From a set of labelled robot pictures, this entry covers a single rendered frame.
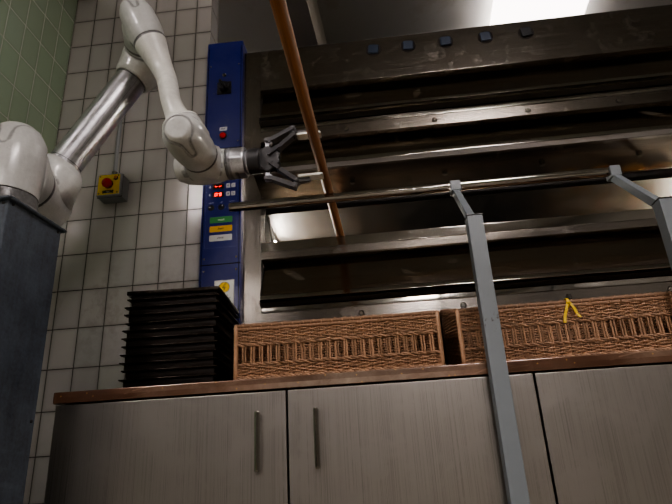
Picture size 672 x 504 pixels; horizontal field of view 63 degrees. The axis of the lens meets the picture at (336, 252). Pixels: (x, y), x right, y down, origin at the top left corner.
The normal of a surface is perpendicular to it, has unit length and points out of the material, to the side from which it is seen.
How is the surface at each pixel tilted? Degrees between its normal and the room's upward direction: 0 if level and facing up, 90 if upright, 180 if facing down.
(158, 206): 90
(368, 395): 90
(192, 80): 90
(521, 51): 90
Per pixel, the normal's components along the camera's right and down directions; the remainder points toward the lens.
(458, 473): -0.10, -0.36
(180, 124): -0.04, -0.11
